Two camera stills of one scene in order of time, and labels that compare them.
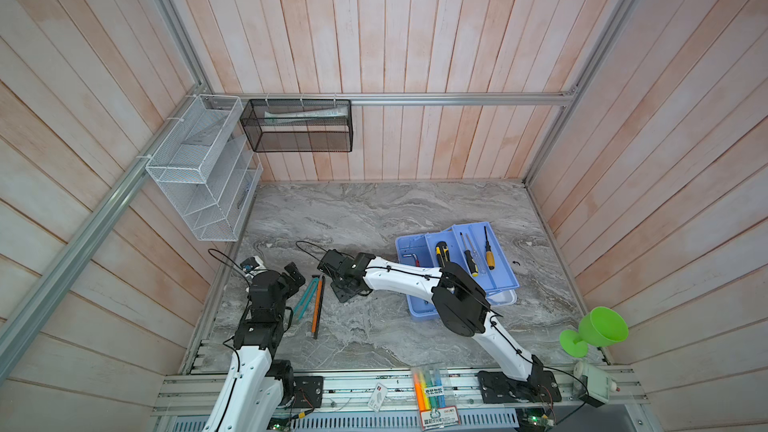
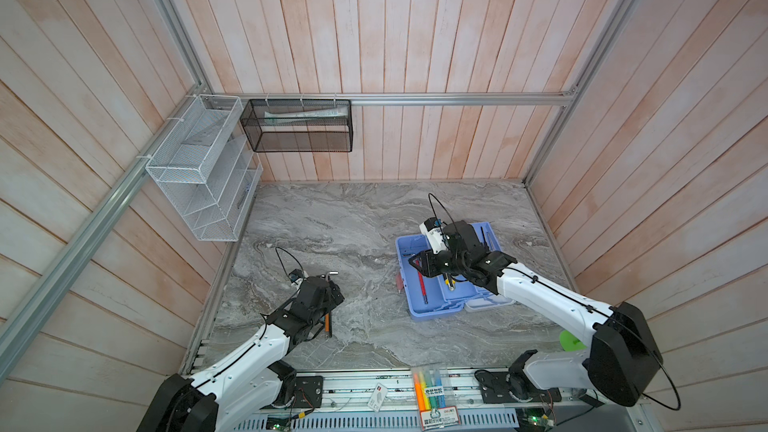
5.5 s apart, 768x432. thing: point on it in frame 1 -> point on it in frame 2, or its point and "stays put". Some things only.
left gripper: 291,287 -> 331,303
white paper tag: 377,397 stays put
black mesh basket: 298,126 stays put
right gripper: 336,288 -> 426,262
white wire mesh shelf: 207,159 stays put
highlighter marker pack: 431,391 stays put
